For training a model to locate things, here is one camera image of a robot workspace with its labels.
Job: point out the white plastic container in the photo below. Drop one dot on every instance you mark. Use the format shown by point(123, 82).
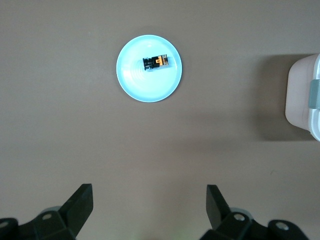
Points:
point(297, 100)

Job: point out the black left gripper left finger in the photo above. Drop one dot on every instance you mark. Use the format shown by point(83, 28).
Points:
point(75, 212)

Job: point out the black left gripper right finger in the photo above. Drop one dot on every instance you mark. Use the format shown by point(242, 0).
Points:
point(220, 215)

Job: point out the orange and black switch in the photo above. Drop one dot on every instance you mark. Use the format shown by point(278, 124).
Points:
point(152, 63)

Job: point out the light blue round plate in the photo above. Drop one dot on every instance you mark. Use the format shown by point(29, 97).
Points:
point(150, 87)

